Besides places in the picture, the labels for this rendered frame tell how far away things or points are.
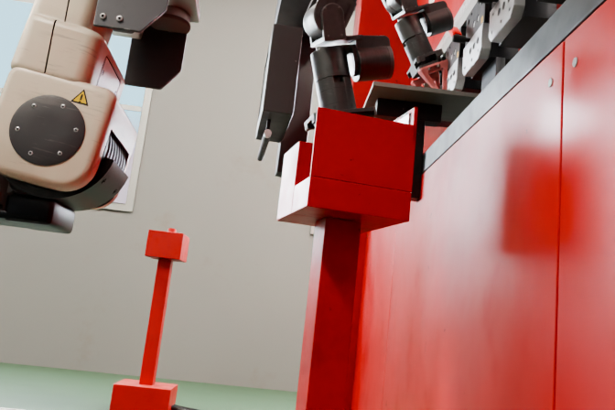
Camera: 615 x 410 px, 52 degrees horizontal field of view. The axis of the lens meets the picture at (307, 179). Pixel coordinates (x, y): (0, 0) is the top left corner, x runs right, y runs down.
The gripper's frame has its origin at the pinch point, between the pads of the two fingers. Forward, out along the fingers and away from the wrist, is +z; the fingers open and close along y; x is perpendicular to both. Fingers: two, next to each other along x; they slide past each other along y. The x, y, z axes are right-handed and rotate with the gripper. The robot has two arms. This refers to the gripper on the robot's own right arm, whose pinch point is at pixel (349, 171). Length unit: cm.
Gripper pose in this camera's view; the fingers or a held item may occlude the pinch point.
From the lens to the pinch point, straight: 98.5
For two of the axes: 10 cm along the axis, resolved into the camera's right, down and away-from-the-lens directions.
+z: 1.7, 9.8, -1.4
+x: -2.5, 1.8, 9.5
